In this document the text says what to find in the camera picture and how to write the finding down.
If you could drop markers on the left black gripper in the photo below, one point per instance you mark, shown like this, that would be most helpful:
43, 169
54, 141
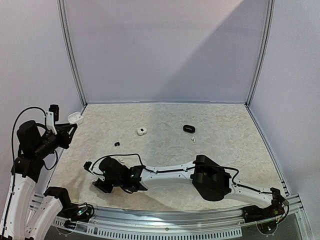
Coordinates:
65, 139

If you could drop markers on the small white charging case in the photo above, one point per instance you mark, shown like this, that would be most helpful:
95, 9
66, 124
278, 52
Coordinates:
141, 131

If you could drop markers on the white oval charging case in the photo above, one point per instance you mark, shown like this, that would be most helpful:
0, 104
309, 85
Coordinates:
75, 118

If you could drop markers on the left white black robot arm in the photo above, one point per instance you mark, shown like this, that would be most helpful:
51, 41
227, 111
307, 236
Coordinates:
34, 147

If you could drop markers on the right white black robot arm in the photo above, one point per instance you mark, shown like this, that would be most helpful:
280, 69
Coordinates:
212, 181

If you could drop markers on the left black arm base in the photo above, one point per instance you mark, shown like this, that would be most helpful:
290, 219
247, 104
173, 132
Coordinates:
78, 212

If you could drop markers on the black oval charging case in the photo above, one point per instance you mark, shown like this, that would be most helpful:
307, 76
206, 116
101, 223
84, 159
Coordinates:
189, 129

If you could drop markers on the aluminium front rail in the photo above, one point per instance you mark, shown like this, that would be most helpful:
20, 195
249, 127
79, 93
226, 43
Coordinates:
216, 224

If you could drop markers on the aluminium corner post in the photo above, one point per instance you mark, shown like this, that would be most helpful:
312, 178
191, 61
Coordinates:
61, 5
262, 51

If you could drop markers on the left aluminium corner post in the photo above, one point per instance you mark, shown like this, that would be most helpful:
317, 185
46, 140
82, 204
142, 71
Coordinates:
61, 5

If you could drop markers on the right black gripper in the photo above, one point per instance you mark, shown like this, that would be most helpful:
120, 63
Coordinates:
103, 184

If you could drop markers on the right aluminium corner post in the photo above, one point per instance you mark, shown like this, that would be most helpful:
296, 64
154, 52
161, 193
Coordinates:
262, 51

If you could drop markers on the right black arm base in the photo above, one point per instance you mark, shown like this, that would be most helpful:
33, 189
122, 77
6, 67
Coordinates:
254, 213

